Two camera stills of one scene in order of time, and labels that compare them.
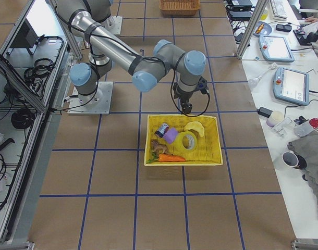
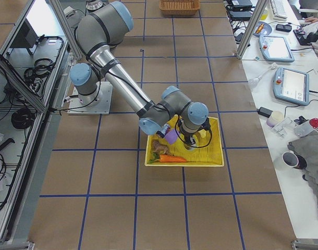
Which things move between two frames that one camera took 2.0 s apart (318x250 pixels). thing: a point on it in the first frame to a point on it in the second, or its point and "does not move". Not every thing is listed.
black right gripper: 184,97 to 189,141
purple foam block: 170,135 does not move
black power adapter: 264,111 does not move
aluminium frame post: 252,28 does not move
